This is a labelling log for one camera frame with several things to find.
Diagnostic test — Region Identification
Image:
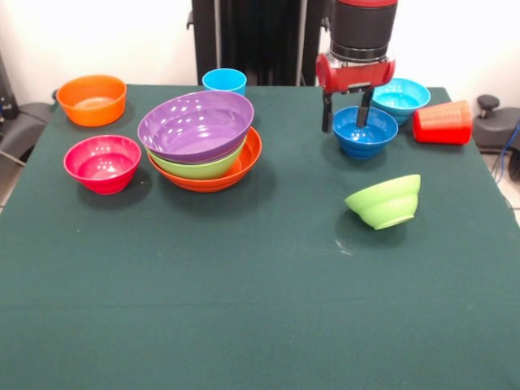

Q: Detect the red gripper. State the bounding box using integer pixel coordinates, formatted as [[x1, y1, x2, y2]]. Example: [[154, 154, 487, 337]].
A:
[[315, 52, 397, 134]]

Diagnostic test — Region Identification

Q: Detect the dark blue bowl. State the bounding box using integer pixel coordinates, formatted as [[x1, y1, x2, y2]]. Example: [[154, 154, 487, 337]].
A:
[[331, 105, 400, 160]]

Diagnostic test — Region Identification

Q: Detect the red cup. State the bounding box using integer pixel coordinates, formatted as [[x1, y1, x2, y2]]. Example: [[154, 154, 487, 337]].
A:
[[412, 99, 474, 145]]

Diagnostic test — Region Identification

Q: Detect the small green bowl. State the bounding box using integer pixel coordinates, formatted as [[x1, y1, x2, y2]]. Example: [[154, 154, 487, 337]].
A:
[[344, 173, 422, 232]]

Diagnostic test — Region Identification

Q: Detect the wide orange bowl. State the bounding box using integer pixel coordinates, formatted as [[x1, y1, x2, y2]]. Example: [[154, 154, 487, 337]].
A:
[[146, 126, 263, 193]]

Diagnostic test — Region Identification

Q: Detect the light blue cup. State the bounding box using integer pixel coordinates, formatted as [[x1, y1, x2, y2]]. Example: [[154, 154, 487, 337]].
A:
[[201, 67, 248, 98]]

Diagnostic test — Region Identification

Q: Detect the purple bowl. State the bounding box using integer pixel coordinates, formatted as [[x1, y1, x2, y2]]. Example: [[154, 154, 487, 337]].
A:
[[136, 89, 256, 165]]

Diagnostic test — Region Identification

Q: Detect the large green bowl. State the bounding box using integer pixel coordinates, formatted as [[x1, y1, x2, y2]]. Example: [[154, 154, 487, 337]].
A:
[[145, 136, 249, 180]]

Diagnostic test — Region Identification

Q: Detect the magenta bowl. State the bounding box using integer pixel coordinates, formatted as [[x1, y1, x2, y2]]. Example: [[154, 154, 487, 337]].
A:
[[63, 134, 143, 197]]

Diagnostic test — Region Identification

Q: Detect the light blue bowl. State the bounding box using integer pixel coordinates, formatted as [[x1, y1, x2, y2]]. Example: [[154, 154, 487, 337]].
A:
[[371, 77, 431, 126]]

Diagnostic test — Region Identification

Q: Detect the grey machine base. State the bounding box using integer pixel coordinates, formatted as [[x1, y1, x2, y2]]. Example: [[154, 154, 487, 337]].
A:
[[470, 94, 520, 151], [0, 101, 54, 163]]

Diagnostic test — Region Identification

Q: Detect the dark green tablecloth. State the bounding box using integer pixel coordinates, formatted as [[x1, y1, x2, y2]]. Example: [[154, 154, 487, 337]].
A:
[[0, 83, 520, 390]]

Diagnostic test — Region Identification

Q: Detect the deep orange bowl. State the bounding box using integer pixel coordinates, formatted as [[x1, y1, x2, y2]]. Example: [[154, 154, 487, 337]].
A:
[[55, 74, 128, 128]]

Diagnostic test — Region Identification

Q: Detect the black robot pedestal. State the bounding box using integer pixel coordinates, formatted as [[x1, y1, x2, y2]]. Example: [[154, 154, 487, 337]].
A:
[[187, 0, 332, 89]]

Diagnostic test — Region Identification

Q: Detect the blue cable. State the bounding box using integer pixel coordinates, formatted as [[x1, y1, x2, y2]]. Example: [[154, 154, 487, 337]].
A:
[[500, 119, 520, 159]]

